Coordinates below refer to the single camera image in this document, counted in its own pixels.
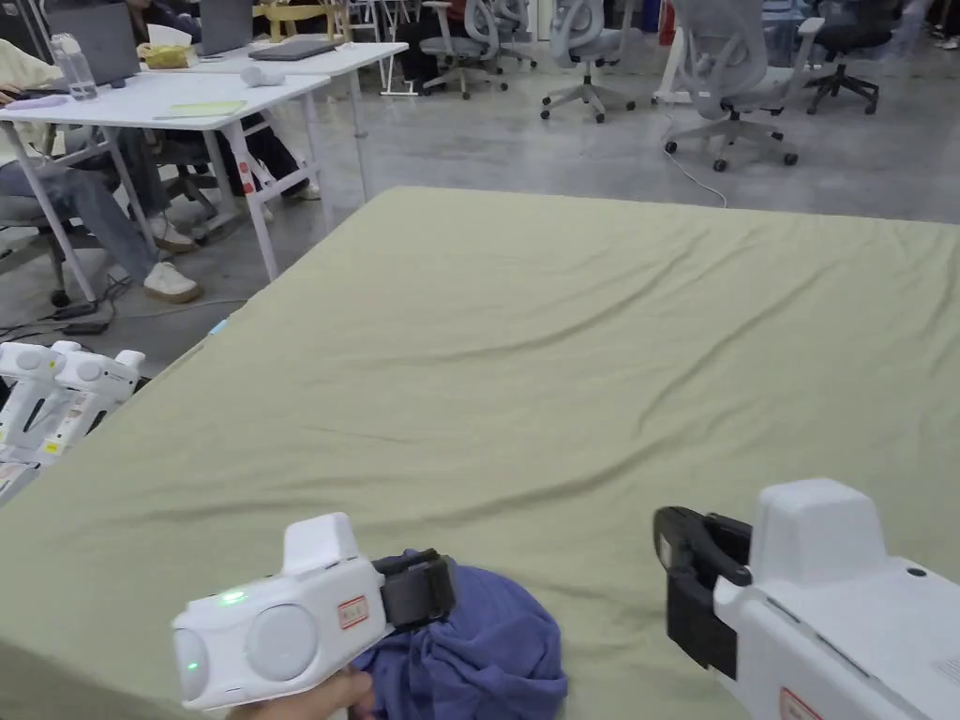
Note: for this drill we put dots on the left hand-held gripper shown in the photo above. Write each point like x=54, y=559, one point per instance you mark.
x=300, y=622

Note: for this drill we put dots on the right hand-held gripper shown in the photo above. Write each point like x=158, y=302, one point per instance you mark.
x=817, y=622

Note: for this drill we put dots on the dark blue garment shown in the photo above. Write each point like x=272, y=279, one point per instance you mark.
x=487, y=645

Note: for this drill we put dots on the person's left hand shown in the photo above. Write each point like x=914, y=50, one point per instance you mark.
x=315, y=701

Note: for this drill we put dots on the bed with pale green sheet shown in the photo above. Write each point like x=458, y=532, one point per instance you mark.
x=525, y=375

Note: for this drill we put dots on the spare white hand-held gripper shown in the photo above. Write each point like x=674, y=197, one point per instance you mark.
x=26, y=367
x=94, y=375

